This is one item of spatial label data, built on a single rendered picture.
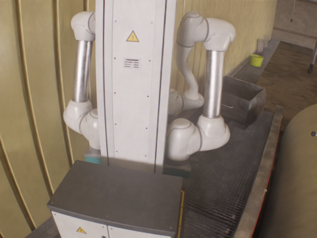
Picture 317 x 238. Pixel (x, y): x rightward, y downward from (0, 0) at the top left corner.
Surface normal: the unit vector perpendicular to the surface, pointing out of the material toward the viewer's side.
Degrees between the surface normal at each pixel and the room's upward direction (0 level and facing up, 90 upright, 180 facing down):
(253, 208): 0
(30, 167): 90
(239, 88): 90
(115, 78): 90
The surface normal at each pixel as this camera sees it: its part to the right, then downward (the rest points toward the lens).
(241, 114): -0.62, 0.34
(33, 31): 0.86, 0.29
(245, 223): 0.06, -0.87
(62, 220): -0.14, 0.47
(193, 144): 0.34, 0.37
